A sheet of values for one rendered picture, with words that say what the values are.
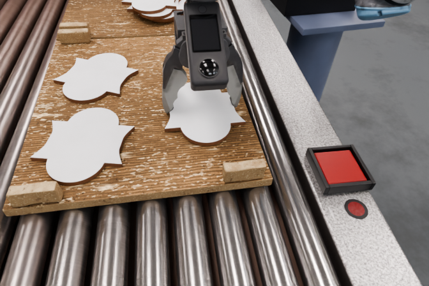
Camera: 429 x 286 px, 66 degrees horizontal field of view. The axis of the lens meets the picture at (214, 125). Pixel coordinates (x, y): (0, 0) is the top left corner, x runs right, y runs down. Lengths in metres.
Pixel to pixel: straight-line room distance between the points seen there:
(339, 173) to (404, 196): 1.35
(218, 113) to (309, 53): 0.65
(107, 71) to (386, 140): 1.71
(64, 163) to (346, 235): 0.39
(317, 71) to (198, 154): 0.76
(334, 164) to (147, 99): 0.32
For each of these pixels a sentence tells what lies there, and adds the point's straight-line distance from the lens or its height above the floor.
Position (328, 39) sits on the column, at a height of 0.80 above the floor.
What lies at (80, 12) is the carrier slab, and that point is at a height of 0.94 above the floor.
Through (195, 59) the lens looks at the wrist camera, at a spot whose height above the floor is 1.08.
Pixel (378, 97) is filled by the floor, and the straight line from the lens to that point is 2.39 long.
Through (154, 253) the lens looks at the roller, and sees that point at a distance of 0.43.
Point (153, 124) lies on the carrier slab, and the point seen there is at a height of 0.94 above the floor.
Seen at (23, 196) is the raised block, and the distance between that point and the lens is 0.47.
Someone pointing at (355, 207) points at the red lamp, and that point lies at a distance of 0.51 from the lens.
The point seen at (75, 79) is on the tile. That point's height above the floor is 0.94.
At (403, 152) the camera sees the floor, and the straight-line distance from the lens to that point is 2.08.
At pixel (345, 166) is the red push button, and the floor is 0.93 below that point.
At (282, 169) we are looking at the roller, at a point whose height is 0.92.
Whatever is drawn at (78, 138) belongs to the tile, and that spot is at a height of 0.94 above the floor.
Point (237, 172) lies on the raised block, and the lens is 0.45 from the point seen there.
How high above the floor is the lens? 1.31
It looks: 44 degrees down
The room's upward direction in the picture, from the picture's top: 4 degrees clockwise
